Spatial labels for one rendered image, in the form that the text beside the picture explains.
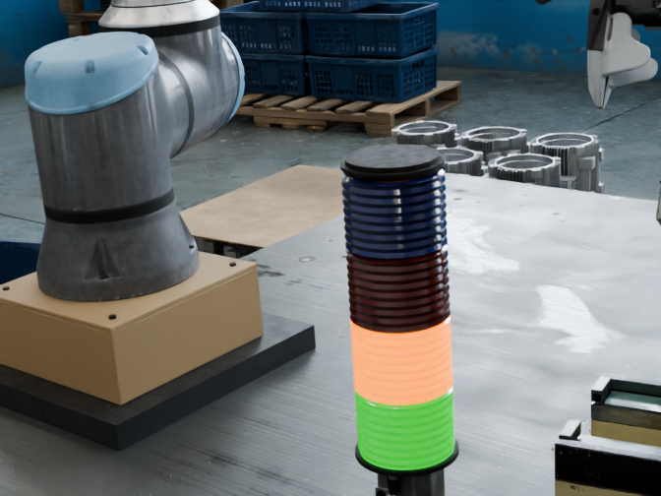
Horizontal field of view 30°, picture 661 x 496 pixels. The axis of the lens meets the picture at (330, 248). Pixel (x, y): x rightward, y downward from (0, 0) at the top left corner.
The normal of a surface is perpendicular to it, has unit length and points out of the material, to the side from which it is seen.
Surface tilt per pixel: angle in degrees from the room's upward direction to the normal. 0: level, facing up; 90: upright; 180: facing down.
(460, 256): 0
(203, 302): 90
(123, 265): 70
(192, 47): 91
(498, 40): 90
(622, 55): 62
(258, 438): 0
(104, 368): 90
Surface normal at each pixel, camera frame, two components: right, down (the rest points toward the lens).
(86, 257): -0.22, -0.02
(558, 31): -0.63, 0.28
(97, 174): 0.07, 0.31
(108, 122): 0.35, 0.27
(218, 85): 0.94, 0.04
